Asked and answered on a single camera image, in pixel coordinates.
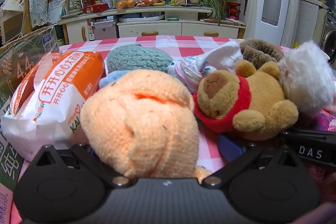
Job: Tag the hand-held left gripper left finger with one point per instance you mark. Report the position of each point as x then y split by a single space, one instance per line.
102 169

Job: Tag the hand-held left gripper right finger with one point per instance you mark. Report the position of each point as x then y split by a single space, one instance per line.
231 148

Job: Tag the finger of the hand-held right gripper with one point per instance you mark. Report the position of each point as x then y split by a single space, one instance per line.
309 153

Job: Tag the brown plush bear red scarf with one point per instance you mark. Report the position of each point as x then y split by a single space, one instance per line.
262 103

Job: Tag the peach knit hat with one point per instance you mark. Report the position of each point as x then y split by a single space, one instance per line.
141 121

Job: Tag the grey-green knit hat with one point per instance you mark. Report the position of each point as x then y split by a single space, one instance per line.
136 58

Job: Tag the pink knit cloth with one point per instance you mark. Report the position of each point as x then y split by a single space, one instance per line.
326 120

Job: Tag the white fluffy plush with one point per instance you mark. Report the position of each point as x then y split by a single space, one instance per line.
307 74

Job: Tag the orange white snack bag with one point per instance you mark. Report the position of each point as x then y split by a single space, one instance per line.
60 98

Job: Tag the light blue cloth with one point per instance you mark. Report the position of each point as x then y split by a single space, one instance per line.
110 79

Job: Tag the white patterned baby garment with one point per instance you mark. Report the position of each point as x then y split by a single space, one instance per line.
223 56

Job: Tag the washing machine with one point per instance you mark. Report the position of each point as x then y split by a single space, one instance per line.
330 40

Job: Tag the red checkered tablecloth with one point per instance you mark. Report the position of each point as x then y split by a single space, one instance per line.
183 43

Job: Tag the green printed carton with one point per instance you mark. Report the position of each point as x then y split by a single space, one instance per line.
18 64

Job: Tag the red vase stand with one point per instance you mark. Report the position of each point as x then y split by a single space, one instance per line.
233 10

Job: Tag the grey storage box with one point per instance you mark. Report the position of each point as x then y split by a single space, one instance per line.
105 29

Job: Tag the cream television cabinet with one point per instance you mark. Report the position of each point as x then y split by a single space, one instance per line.
149 28

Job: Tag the red gift box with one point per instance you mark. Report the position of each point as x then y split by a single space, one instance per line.
95 8

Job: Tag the bunch of bananas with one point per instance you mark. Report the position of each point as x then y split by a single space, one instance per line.
158 3

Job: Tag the bag of oranges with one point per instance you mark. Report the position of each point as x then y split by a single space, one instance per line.
126 3

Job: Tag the wooden chair with knit cover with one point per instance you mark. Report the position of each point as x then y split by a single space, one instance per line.
38 3

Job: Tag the grey desk frame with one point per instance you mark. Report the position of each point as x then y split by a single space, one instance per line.
73 3

